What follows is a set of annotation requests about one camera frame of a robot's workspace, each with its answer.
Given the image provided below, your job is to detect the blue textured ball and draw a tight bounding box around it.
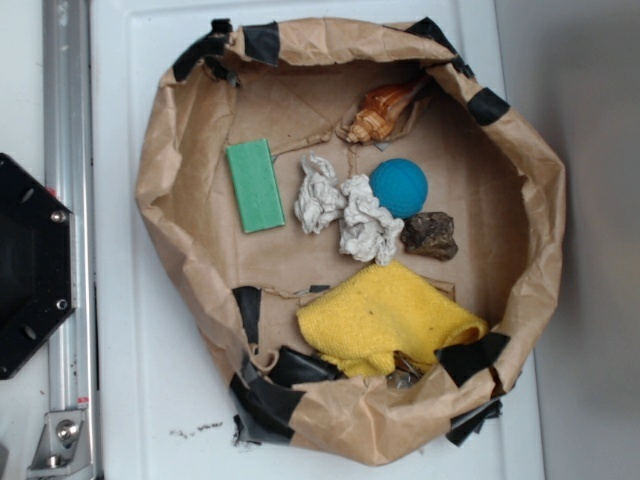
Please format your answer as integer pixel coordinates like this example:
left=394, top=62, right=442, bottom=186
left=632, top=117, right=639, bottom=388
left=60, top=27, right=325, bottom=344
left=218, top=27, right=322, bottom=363
left=369, top=158, right=429, bottom=219

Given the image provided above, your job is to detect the green rectangular block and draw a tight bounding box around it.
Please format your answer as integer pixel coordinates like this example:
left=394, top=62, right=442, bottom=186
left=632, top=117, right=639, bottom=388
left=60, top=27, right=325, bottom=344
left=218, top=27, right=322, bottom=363
left=226, top=139, right=285, bottom=233

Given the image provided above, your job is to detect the crumpled white paper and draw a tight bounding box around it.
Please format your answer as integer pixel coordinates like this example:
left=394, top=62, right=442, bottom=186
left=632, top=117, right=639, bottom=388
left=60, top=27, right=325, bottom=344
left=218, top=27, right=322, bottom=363
left=339, top=174, right=404, bottom=266
left=294, top=152, right=347, bottom=234

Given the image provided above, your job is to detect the dark brown rock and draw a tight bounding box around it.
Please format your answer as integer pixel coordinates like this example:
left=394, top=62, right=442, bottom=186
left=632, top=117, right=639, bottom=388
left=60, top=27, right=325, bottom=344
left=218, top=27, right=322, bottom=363
left=400, top=212, right=458, bottom=261

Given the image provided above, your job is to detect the small metallic object under cloth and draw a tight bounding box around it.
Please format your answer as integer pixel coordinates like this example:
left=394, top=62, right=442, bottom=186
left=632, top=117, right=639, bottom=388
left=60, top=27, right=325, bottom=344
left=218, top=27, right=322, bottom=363
left=387, top=352, right=423, bottom=390

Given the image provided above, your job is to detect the metal corner bracket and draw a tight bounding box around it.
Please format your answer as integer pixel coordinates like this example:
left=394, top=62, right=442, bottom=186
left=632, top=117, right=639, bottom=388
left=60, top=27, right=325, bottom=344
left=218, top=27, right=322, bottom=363
left=26, top=409, right=92, bottom=479

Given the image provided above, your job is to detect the left crumpled white paper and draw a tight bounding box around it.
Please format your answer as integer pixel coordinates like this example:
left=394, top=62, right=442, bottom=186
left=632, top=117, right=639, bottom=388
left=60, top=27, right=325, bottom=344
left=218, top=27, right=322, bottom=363
left=294, top=152, right=347, bottom=234

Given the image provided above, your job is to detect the brown paper bag bin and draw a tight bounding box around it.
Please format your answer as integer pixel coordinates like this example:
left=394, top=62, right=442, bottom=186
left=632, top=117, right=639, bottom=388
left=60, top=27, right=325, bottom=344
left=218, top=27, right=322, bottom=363
left=136, top=18, right=566, bottom=465

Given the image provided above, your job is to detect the yellow microfiber cloth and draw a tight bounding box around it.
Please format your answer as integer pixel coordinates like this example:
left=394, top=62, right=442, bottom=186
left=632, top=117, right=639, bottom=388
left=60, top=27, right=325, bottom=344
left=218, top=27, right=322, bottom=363
left=296, top=261, right=489, bottom=377

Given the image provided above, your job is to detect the right crumpled white paper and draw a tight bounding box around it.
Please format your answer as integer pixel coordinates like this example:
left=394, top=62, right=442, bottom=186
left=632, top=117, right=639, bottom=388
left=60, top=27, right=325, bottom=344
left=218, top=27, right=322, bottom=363
left=339, top=174, right=404, bottom=266

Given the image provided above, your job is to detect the orange spiral seashell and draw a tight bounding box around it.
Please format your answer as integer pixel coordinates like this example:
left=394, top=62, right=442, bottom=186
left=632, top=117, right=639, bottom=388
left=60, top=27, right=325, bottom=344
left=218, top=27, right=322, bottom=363
left=346, top=75, right=432, bottom=144

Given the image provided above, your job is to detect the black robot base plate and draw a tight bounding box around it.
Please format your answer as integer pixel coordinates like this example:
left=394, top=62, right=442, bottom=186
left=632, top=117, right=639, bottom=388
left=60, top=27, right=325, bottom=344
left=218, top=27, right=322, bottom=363
left=1, top=154, right=75, bottom=380

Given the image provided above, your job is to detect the aluminium extrusion rail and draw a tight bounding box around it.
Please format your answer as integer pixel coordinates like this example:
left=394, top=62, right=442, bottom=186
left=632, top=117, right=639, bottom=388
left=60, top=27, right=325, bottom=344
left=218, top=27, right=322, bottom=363
left=42, top=1, right=103, bottom=479

